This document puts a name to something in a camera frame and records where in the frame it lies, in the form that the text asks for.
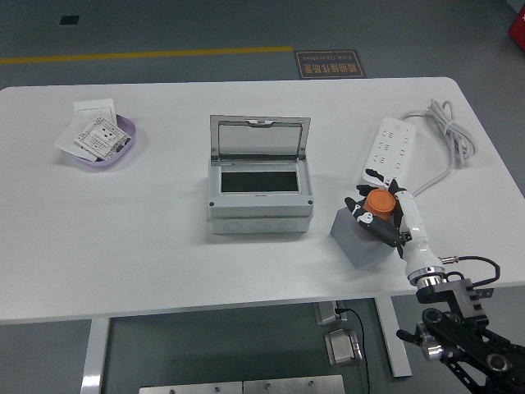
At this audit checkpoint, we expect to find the orange cylinder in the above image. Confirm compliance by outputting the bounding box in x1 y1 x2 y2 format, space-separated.
363 187 398 225

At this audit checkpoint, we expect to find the grey cube with round hole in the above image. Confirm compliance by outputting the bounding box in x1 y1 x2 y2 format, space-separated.
330 207 401 271

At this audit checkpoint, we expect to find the white power cord with plug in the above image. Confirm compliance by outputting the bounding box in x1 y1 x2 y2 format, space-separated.
399 98 481 198

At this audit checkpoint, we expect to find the grey enclosure box with lid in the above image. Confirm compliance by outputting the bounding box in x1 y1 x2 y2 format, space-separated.
206 113 315 236

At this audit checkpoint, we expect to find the white power strip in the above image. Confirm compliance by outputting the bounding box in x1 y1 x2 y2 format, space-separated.
360 116 418 190

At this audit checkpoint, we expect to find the purple tray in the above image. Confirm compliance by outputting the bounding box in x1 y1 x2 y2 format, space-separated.
71 113 137 167

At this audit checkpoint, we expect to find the brown floor sign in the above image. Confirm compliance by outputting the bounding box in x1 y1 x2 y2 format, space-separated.
293 49 368 80

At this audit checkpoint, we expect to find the metal floor box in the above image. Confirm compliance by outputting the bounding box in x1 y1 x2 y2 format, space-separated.
324 328 364 366

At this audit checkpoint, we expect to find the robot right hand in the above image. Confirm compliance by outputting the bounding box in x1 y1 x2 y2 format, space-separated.
343 167 446 279

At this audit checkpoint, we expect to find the red object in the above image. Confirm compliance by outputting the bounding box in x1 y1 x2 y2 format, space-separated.
508 10 525 42

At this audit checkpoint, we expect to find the white table leg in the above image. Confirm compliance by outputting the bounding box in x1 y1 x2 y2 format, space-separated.
80 318 111 394
373 295 413 378

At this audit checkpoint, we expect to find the metal base plate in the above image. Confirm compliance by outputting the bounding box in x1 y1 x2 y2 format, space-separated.
139 381 243 394
243 374 345 394

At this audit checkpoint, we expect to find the plain white switch plate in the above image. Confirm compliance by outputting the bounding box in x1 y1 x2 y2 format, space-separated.
73 98 117 124

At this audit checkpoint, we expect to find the yellow floor tape line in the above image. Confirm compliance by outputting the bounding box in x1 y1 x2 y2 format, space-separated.
0 45 294 66

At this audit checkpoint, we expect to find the wall socket with printed wrap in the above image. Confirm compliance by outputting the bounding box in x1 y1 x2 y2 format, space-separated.
73 117 133 161

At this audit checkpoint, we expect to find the grey table control box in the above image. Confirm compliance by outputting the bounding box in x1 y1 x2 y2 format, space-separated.
313 301 349 327

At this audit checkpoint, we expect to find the black cable under table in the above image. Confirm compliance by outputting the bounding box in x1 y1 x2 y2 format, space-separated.
336 307 370 394

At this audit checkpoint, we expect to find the white flat card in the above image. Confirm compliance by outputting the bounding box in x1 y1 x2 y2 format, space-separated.
54 118 98 162

